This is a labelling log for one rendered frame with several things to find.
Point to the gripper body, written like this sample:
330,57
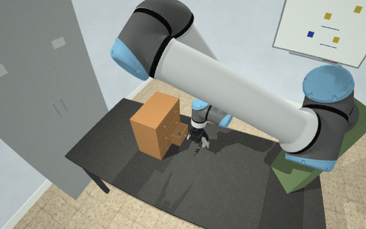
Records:
196,133

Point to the brown wooden drawer front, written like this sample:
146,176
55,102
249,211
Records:
174,123
174,111
175,137
165,147
162,127
164,137

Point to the tan wooden chest of drawers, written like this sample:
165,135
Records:
147,119

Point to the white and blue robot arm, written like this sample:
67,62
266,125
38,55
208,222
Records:
161,41

